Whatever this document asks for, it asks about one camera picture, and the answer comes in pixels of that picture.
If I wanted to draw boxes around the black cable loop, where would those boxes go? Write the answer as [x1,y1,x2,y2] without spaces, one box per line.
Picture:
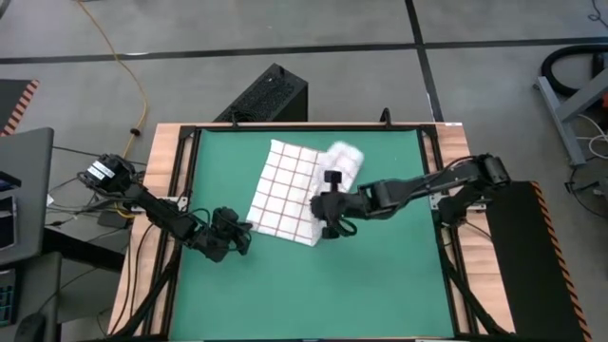
[564,161,608,219]

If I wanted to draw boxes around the small black hazard-striped mat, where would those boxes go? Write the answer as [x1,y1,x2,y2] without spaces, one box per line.
[0,78,40,138]

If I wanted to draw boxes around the grey metal stand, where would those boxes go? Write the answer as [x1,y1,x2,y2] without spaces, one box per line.
[534,66,608,167]

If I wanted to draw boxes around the black mesh computer tower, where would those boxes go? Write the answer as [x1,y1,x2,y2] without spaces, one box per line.
[213,62,310,124]

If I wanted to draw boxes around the green table mat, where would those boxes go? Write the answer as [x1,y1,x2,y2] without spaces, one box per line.
[169,127,456,341]

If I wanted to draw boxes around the white cables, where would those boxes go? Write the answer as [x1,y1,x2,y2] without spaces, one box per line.
[577,113,608,161]

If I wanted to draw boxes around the grey keyboard desk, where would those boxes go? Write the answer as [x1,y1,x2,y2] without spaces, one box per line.
[0,251,63,342]

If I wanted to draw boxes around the large black hazard-striped mat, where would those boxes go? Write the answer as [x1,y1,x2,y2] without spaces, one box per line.
[477,180,593,342]

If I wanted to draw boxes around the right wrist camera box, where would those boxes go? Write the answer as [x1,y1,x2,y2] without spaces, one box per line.
[311,193,331,225]

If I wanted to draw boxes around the yellow cable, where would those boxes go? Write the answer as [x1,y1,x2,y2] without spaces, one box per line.
[75,0,148,161]

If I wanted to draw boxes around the black computer mouse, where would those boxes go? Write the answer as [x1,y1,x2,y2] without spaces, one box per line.
[13,312,48,342]

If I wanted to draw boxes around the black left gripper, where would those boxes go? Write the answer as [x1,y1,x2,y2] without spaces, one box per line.
[197,207,254,263]

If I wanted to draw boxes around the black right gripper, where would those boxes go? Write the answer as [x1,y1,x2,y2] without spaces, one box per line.
[321,169,370,240]

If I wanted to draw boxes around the white red-checked towel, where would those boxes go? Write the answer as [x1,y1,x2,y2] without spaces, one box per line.
[245,138,366,247]

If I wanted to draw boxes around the black aluminium table frame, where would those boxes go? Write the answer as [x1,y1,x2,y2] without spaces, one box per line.
[111,123,512,342]

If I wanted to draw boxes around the black vacuum hose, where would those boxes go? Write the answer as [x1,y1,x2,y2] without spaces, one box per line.
[541,43,608,99]

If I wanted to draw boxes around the black power adapter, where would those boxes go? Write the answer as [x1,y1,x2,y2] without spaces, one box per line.
[97,210,130,230]

